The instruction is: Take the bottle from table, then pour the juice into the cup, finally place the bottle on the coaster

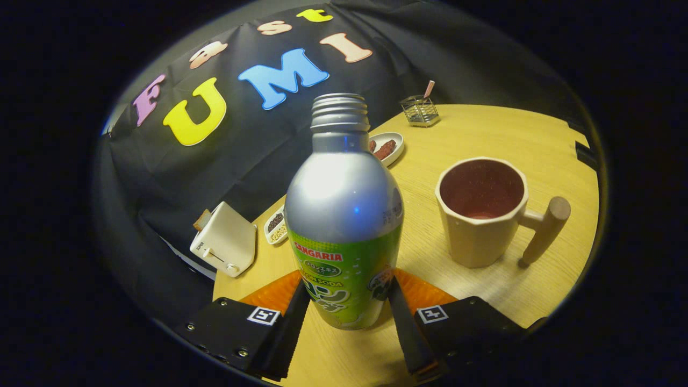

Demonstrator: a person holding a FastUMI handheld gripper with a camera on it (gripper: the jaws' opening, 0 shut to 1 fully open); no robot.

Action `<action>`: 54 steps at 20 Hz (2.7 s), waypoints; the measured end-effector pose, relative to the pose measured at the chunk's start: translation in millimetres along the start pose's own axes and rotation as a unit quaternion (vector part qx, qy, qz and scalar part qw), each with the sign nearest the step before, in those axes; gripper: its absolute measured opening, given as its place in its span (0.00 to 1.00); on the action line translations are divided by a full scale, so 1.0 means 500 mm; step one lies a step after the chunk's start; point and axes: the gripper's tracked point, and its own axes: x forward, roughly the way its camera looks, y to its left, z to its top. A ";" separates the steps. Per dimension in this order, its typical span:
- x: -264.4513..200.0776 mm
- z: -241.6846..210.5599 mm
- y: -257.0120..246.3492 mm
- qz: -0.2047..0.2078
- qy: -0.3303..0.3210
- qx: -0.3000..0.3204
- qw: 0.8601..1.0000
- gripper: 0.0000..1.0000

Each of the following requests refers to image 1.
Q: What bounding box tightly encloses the white toaster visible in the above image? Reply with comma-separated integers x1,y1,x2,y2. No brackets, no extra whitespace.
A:
190,202,257,278

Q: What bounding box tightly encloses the beige cup with wooden handle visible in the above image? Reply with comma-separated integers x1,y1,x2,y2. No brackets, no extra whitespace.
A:
435,156,571,269

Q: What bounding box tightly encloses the wire mesh holder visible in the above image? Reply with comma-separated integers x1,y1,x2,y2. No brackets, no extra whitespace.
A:
399,95,440,128

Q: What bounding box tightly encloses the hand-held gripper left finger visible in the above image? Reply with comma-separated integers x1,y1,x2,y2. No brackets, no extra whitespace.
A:
156,270,312,382

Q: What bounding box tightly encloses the white divided dish with grains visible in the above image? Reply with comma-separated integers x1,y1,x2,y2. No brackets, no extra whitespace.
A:
264,204,289,246

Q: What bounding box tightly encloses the wooden table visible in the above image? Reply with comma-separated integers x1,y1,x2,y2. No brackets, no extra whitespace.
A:
212,104,600,387

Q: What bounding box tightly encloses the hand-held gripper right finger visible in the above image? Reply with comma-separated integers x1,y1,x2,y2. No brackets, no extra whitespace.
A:
387,269,548,383

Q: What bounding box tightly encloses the white oval plate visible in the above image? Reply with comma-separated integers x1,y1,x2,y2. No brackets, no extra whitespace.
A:
368,132,405,168

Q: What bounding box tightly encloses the silver green juice bottle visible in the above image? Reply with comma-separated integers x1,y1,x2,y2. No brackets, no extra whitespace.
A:
284,93,405,331

